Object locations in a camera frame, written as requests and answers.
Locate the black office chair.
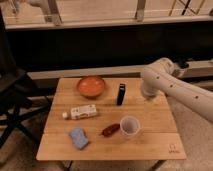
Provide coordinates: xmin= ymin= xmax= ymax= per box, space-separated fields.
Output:
xmin=0 ymin=9 xmax=51 ymax=149

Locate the blue sponge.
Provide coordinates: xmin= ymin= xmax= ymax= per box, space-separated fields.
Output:
xmin=69 ymin=127 xmax=89 ymax=150

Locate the clear plastic cup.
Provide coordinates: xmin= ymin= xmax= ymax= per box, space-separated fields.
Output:
xmin=120 ymin=116 xmax=141 ymax=138

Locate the wooden folding table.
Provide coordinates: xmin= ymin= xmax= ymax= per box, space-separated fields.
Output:
xmin=37 ymin=78 xmax=186 ymax=161

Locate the metal window railing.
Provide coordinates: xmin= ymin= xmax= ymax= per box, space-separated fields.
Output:
xmin=0 ymin=0 xmax=213 ymax=30

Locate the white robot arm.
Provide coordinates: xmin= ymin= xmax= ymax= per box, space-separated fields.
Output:
xmin=141 ymin=58 xmax=213 ymax=123

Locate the orange bowl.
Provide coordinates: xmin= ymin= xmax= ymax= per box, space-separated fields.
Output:
xmin=77 ymin=76 xmax=106 ymax=98

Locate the black eraser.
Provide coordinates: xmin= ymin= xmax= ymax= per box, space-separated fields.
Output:
xmin=116 ymin=83 xmax=126 ymax=106

